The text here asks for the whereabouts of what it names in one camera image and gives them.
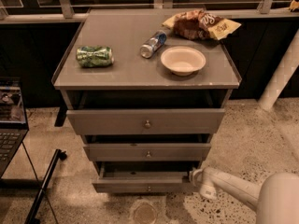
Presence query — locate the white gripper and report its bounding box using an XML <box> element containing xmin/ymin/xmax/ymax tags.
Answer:
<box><xmin>189</xmin><ymin>167</ymin><xmax>217</xmax><ymax>200</ymax></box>

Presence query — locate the grey bottom drawer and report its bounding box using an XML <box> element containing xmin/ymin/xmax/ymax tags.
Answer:
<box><xmin>93</xmin><ymin>161</ymin><xmax>198</xmax><ymax>193</ymax></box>

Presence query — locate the grey drawer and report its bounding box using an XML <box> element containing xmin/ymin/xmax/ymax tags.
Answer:
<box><xmin>93</xmin><ymin>161</ymin><xmax>198</xmax><ymax>193</ymax></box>
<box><xmin>66</xmin><ymin>108</ymin><xmax>224</xmax><ymax>135</ymax></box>
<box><xmin>84</xmin><ymin>143</ymin><xmax>211</xmax><ymax>161</ymax></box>

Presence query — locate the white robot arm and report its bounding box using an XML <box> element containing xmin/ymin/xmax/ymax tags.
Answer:
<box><xmin>189</xmin><ymin>167</ymin><xmax>299</xmax><ymax>224</ymax></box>

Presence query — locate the grey middle drawer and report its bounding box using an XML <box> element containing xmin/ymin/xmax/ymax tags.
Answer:
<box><xmin>84</xmin><ymin>143</ymin><xmax>211</xmax><ymax>161</ymax></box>

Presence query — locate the grey drawer cabinet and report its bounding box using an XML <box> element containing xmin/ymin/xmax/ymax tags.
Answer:
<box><xmin>50</xmin><ymin>8</ymin><xmax>243</xmax><ymax>182</ymax></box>

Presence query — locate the grey top drawer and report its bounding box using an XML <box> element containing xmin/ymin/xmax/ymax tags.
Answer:
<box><xmin>66</xmin><ymin>108</ymin><xmax>224</xmax><ymax>135</ymax></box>

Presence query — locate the white paper bowl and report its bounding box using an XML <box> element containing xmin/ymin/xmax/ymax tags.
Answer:
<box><xmin>161</xmin><ymin>46</ymin><xmax>206</xmax><ymax>76</ymax></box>

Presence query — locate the white diagonal pole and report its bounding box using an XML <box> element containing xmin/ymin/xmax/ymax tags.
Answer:
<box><xmin>258</xmin><ymin>30</ymin><xmax>299</xmax><ymax>110</ymax></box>

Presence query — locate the blue silver soda can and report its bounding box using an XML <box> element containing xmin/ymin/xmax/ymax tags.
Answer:
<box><xmin>140</xmin><ymin>30</ymin><xmax>167</xmax><ymax>59</ymax></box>

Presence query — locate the brown yellow chip bag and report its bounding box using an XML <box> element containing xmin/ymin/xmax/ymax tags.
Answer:
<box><xmin>163</xmin><ymin>9</ymin><xmax>241</xmax><ymax>41</ymax></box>

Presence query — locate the crushed green soda can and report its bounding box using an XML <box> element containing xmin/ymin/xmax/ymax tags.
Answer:
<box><xmin>76</xmin><ymin>46</ymin><xmax>114</xmax><ymax>68</ymax></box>

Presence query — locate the small yellow object on ledge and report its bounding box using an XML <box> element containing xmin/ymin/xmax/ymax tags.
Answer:
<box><xmin>289</xmin><ymin>0</ymin><xmax>299</xmax><ymax>11</ymax></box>

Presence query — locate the black laptop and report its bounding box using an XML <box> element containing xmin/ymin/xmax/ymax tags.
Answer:
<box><xmin>0</xmin><ymin>77</ymin><xmax>29</xmax><ymax>177</ymax></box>

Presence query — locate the metal window railing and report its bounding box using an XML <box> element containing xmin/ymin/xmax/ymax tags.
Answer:
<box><xmin>0</xmin><ymin>0</ymin><xmax>298</xmax><ymax>23</ymax></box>

